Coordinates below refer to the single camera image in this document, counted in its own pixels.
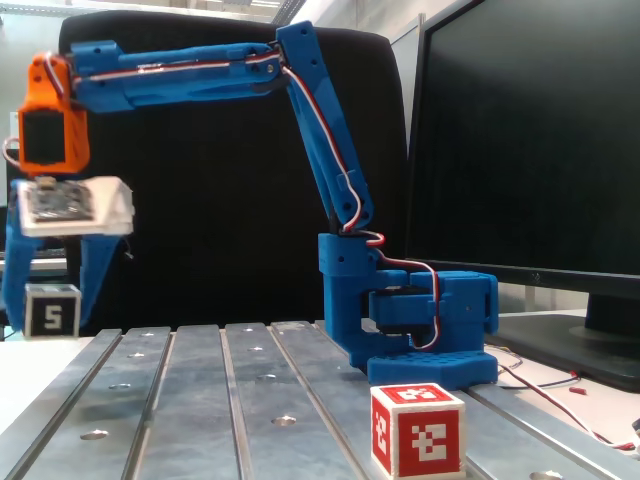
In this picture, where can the orange gripper housing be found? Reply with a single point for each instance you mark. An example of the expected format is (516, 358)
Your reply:
(98, 265)

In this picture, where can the black cube with white markers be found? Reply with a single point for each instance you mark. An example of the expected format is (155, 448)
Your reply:
(52, 317)

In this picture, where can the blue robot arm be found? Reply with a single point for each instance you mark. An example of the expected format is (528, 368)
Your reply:
(450, 310)

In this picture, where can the red cube with white markers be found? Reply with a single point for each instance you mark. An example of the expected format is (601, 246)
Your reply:
(430, 440)

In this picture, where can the black office chair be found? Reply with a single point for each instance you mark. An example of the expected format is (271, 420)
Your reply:
(225, 200)

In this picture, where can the large black computer monitor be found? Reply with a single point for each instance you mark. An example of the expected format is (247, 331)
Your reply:
(525, 125)

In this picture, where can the small red connector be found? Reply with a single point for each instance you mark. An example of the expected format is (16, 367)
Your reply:
(577, 389)

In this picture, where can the white mount with circuit board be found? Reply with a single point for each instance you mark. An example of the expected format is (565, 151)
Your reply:
(75, 205)

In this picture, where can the slotted metal base plate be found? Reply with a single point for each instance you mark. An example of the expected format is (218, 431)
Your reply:
(200, 425)

